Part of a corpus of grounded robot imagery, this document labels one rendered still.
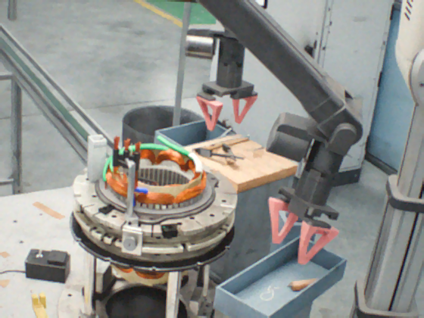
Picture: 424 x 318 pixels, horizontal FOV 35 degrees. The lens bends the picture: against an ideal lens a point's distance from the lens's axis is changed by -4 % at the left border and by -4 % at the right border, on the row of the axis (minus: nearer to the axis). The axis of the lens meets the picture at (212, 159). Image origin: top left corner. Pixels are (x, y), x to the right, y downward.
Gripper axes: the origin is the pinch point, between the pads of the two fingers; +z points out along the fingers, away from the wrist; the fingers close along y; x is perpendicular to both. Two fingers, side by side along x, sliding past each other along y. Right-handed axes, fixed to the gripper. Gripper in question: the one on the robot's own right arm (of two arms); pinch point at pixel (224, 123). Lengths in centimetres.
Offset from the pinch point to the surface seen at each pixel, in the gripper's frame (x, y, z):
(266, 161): 6.5, -8.0, 8.8
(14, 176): -174, -33, 94
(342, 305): -28, -110, 115
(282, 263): 34.1, 15.0, 13.3
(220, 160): 1.0, 1.1, 8.6
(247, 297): 37.7, 27.9, 13.5
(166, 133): -19.0, 0.5, 9.3
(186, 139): -19.0, -6.1, 12.3
